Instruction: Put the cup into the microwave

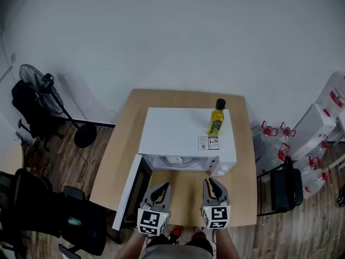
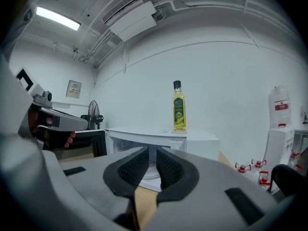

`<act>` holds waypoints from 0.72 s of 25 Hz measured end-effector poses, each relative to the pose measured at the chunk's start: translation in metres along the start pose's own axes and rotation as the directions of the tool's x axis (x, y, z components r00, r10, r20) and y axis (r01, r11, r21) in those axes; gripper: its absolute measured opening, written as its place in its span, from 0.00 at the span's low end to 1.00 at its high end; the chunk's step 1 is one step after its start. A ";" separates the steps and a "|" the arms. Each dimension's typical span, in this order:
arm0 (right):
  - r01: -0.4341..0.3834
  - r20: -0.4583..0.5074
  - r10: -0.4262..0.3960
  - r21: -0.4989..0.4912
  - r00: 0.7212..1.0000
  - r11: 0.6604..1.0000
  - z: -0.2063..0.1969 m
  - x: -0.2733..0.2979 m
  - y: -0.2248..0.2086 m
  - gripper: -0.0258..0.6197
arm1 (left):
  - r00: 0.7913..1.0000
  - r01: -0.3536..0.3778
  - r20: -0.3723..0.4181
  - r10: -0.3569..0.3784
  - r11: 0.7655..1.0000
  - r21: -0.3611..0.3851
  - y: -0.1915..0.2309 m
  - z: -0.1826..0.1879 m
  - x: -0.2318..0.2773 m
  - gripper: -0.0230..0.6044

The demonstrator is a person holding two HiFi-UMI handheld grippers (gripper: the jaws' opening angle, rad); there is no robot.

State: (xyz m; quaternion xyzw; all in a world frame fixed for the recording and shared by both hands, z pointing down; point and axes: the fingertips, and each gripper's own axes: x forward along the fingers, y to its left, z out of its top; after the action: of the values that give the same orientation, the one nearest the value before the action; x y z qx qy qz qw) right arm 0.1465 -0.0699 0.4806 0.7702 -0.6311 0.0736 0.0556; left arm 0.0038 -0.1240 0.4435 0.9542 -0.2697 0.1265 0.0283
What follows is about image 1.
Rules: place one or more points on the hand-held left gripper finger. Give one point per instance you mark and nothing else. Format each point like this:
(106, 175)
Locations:
(155, 192)
(166, 200)

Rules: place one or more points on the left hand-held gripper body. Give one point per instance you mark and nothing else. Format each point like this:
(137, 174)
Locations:
(152, 221)

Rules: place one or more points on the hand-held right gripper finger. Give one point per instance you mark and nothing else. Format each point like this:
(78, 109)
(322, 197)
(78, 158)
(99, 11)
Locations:
(221, 191)
(206, 191)

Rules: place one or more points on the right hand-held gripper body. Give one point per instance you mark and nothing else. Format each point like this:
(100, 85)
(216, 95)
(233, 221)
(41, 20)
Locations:
(217, 217)

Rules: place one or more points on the white cup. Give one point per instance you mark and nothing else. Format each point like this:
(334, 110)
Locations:
(174, 160)

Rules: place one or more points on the white microwave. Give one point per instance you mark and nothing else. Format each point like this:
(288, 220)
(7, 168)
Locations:
(175, 131)

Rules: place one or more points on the person's right forearm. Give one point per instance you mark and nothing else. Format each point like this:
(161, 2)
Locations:
(227, 244)

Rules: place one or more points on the person's left forearm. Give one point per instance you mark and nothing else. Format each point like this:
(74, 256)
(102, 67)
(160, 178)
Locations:
(132, 247)

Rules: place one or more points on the person's leg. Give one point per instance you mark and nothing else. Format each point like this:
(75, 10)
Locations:
(199, 232)

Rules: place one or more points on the person's red shoe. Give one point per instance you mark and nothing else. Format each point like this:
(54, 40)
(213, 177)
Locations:
(176, 232)

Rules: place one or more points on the person's black shorts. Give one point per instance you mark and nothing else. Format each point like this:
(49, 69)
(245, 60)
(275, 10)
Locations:
(199, 243)

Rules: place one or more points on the person's grey shirt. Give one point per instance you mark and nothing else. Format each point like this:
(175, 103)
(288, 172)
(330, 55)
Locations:
(175, 253)

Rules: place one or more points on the black folding chair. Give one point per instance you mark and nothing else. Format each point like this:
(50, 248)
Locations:
(285, 190)

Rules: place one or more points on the black office chair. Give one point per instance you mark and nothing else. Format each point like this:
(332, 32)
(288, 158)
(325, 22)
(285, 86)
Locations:
(86, 225)
(27, 106)
(27, 204)

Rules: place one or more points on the yellow oil bottle black cap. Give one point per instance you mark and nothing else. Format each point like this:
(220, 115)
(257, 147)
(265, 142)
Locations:
(215, 123)

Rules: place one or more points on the teal bottle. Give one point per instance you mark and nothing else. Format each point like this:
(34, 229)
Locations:
(74, 221)

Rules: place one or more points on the group of clear water jugs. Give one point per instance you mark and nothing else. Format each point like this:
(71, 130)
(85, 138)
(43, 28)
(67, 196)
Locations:
(312, 177)

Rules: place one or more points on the white water dispenser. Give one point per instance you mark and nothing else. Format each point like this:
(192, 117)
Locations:
(310, 128)

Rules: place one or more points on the black floor equipment bundle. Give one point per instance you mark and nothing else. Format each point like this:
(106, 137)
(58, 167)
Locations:
(342, 196)

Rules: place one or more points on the black standing fan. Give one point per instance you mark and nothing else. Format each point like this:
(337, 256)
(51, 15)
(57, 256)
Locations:
(40, 90)

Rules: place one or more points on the grey wall socket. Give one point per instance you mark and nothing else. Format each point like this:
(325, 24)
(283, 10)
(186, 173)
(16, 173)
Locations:
(13, 57)

